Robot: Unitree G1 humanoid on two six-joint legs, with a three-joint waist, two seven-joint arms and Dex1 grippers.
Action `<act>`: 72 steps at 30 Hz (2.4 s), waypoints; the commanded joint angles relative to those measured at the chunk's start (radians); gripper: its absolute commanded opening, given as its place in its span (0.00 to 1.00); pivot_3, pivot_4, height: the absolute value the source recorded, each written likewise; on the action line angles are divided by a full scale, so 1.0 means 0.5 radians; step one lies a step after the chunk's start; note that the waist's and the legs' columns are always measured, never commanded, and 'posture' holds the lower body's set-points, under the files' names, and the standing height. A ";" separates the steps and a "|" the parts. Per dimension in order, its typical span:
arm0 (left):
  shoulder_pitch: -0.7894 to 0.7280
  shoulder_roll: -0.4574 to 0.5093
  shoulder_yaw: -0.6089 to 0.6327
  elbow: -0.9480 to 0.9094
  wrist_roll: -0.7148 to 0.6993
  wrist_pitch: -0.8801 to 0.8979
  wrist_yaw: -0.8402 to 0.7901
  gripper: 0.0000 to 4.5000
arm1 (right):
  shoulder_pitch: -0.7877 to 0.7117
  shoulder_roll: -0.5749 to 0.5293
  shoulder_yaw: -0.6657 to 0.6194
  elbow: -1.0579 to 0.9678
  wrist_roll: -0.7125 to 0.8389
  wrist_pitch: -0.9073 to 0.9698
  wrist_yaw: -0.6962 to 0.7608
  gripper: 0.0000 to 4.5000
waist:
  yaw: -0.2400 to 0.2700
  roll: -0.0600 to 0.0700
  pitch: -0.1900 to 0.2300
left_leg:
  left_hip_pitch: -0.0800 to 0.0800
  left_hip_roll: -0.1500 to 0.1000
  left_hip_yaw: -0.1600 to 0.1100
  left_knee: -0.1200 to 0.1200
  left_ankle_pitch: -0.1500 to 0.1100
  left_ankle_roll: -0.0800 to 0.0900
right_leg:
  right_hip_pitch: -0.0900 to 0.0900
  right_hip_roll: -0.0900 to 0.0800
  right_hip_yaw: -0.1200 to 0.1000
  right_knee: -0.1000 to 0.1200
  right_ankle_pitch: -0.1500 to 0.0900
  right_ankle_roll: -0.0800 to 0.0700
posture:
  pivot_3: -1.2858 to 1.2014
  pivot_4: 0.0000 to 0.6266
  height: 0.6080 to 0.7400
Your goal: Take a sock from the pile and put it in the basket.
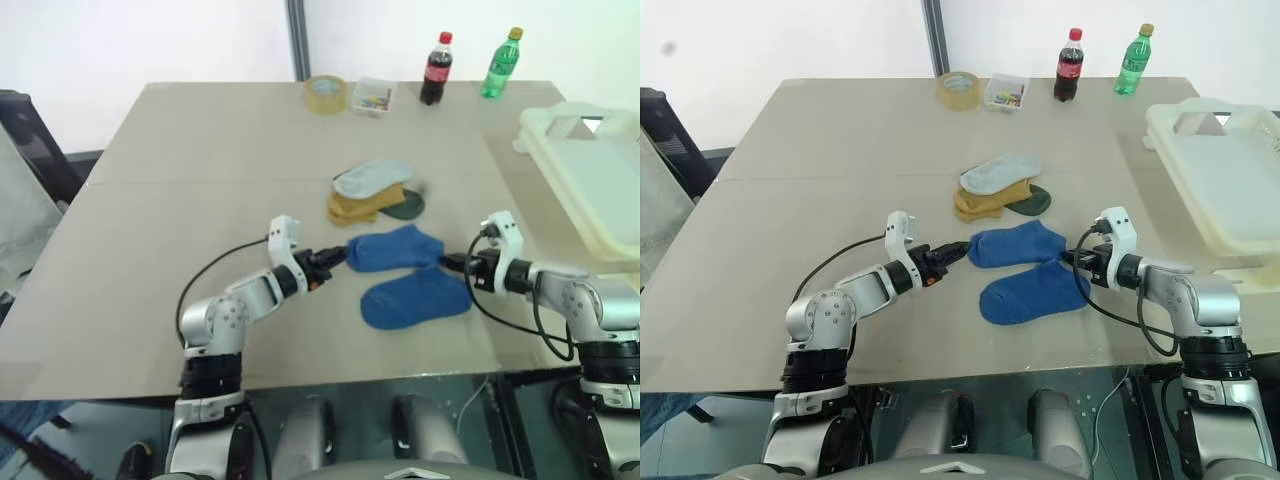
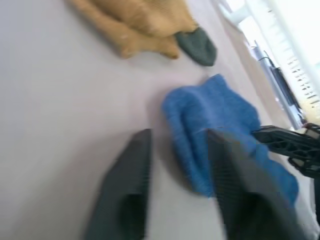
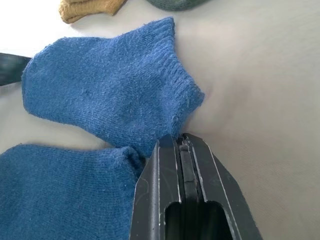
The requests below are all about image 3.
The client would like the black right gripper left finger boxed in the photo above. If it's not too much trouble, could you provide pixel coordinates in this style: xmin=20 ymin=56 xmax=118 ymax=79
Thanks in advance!
xmin=128 ymin=134 xmax=192 ymax=240

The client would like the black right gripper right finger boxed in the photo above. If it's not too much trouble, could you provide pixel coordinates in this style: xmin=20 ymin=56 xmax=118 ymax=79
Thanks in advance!
xmin=182 ymin=132 xmax=264 ymax=240

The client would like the blue knitted sock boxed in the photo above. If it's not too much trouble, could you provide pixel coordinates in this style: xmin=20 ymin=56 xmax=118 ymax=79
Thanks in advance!
xmin=21 ymin=16 xmax=206 ymax=158
xmin=0 ymin=143 xmax=146 ymax=240

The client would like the grey-green sock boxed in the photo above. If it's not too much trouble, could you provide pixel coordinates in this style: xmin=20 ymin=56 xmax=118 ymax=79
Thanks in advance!
xmin=146 ymin=0 xmax=209 ymax=12

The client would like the mustard yellow sock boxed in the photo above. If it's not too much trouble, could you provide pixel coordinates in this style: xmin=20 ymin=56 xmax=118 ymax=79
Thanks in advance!
xmin=58 ymin=0 xmax=125 ymax=25

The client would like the black strap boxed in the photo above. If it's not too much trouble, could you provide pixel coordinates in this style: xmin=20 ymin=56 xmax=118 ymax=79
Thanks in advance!
xmin=0 ymin=52 xmax=30 ymax=87

